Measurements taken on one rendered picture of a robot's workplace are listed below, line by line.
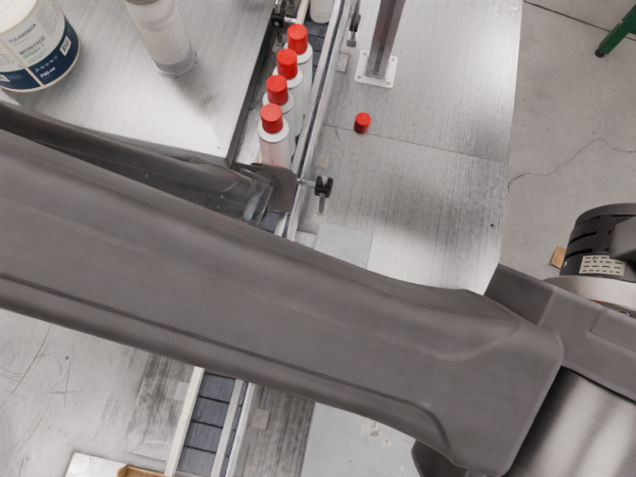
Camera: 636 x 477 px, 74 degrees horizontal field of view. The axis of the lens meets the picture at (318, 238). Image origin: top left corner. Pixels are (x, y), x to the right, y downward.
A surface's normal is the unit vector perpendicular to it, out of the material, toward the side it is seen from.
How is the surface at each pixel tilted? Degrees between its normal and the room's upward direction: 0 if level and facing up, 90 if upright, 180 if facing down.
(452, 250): 0
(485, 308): 61
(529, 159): 0
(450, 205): 0
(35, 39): 90
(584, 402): 35
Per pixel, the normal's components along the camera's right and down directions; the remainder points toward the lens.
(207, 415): 0.03, -0.29
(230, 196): 0.85, 0.39
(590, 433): -0.45, -0.09
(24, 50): 0.64, 0.74
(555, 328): 0.16, 0.17
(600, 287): -0.61, -0.48
